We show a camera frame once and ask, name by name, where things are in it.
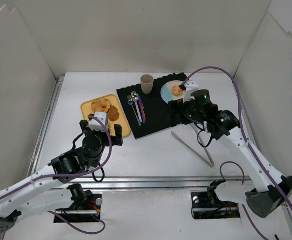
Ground black placemat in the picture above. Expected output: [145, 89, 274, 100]
[116, 73, 186, 139]

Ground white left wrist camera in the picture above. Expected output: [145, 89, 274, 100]
[88, 112, 109, 132]

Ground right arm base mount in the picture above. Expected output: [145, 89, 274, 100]
[191, 180, 240, 220]

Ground silver spoon pink handle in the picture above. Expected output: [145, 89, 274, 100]
[131, 91, 142, 123]

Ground brown glazed pastry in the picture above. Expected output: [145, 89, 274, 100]
[108, 105, 120, 122]

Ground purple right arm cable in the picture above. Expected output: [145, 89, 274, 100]
[183, 66, 292, 240]

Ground small round bread roll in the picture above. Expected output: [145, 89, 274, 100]
[171, 85, 183, 97]

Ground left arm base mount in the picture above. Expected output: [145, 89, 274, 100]
[54, 184, 102, 223]

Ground yellow serving tray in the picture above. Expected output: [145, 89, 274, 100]
[80, 94, 131, 138]

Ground iridescent fork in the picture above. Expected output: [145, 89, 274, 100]
[127, 95, 141, 126]

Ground beige cup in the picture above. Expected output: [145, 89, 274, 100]
[140, 74, 154, 95]

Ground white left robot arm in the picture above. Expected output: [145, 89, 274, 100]
[0, 117, 123, 234]

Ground stainless steel tongs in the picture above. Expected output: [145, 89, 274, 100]
[170, 124, 215, 168]

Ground white and blue plate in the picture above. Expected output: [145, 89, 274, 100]
[160, 80, 185, 104]

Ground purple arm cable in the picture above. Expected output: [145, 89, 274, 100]
[183, 66, 292, 240]
[0, 115, 113, 236]

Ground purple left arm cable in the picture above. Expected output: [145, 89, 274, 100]
[0, 115, 113, 236]

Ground bagel with orange patches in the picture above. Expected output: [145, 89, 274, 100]
[91, 98, 111, 113]

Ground iridescent knife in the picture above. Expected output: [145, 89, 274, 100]
[137, 94, 146, 124]

